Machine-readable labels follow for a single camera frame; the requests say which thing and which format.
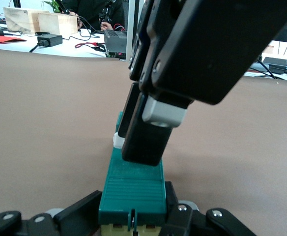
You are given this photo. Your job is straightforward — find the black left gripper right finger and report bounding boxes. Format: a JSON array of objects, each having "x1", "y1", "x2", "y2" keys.
[{"x1": 162, "y1": 181, "x2": 257, "y2": 236}]

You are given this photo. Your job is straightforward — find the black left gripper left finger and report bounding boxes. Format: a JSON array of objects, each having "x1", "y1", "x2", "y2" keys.
[{"x1": 0, "y1": 190, "x2": 103, "y2": 236}]

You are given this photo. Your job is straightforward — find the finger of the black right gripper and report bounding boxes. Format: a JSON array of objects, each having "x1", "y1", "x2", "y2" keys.
[
  {"x1": 118, "y1": 0, "x2": 154, "y2": 138},
  {"x1": 121, "y1": 0, "x2": 287, "y2": 167}
]

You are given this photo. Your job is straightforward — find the black power supply box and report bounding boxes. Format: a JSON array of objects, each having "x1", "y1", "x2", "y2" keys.
[{"x1": 104, "y1": 29, "x2": 128, "y2": 59}]

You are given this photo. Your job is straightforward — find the red test lead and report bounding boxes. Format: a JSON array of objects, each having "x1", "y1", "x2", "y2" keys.
[{"x1": 74, "y1": 41, "x2": 108, "y2": 53}]

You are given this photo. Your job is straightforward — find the white desk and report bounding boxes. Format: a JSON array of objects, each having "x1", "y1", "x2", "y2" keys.
[{"x1": 0, "y1": 21, "x2": 128, "y2": 59}]

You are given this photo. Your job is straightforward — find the black power adapter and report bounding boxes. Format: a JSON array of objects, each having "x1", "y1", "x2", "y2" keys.
[{"x1": 36, "y1": 33, "x2": 63, "y2": 48}]

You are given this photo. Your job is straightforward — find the person in dark clothes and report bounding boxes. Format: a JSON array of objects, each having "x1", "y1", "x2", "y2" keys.
[{"x1": 58, "y1": 0, "x2": 126, "y2": 32}]

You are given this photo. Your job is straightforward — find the light brown wooden block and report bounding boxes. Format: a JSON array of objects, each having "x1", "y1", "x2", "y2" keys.
[{"x1": 37, "y1": 12, "x2": 79, "y2": 35}]

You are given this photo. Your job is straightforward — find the green plant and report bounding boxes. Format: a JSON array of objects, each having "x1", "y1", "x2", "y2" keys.
[{"x1": 42, "y1": 0, "x2": 61, "y2": 13}]

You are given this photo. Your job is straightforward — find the pale wooden block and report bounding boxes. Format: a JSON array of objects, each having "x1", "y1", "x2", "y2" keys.
[{"x1": 2, "y1": 6, "x2": 50, "y2": 35}]

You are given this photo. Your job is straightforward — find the red paper sheet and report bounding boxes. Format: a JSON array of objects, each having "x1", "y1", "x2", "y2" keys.
[{"x1": 0, "y1": 35, "x2": 28, "y2": 44}]

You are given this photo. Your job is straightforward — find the dark grey adapter box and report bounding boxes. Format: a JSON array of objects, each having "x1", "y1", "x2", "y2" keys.
[{"x1": 261, "y1": 57, "x2": 287, "y2": 75}]

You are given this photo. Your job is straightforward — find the white metal post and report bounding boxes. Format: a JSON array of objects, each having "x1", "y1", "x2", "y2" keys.
[{"x1": 125, "y1": 0, "x2": 140, "y2": 61}]

